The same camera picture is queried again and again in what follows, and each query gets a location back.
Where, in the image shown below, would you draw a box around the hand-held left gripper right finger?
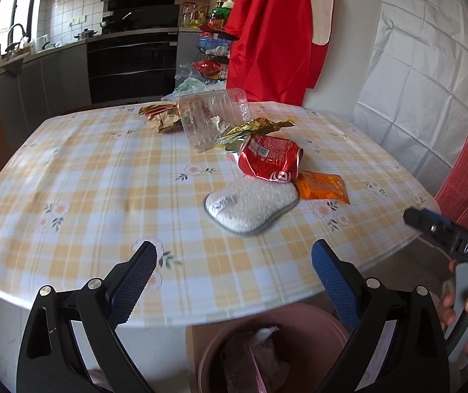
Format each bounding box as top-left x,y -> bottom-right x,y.
311,238 -> 451,393

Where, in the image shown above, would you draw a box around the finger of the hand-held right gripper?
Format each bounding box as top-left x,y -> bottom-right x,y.
404,207 -> 459,251

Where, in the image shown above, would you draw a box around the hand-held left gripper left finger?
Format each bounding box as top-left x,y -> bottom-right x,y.
16,241 -> 159,393

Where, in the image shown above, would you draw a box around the brown plastic bin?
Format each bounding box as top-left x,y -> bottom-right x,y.
197,306 -> 351,393

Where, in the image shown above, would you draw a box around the white green plastic bag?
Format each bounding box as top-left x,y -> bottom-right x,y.
162,63 -> 228,103
250,325 -> 280,346

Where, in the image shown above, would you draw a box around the orange sachet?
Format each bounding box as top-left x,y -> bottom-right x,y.
297,170 -> 350,204

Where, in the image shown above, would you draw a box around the white sponge pad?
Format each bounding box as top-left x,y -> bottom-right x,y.
204,178 -> 300,237

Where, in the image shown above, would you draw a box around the crushed red can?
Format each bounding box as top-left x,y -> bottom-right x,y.
238,133 -> 303,183

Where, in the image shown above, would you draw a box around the brown gold snack wrapper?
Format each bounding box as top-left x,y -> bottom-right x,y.
138,103 -> 186,134

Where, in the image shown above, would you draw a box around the gold foil wrapper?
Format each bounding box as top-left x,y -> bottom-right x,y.
217,118 -> 295,154

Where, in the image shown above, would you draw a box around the clear plastic container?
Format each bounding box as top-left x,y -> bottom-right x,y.
177,88 -> 253,151

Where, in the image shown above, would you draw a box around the yellow checked floral tablecloth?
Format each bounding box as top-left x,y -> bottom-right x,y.
0,100 -> 441,330

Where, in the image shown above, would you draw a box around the black built-in oven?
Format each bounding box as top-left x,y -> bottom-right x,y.
86,33 -> 179,105

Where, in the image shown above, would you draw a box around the grey base cabinets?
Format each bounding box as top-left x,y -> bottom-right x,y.
0,43 -> 91,132

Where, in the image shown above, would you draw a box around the red apron with white patch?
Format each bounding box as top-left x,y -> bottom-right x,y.
223,0 -> 338,107

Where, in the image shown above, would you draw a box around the row of cooking bottles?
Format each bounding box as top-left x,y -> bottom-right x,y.
181,2 -> 210,29

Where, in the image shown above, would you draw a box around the black range hood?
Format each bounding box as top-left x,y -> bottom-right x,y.
101,0 -> 179,33

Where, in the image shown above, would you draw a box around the steel kitchen faucet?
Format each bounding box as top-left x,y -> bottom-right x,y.
5,24 -> 28,52

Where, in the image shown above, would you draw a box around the kitchen window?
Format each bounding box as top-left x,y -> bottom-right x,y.
0,0 -> 42,56

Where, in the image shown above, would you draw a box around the white creased wall sheet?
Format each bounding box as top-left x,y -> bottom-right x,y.
351,0 -> 468,197

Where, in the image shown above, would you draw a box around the wire storage rack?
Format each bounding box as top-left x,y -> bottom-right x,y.
193,0 -> 239,86

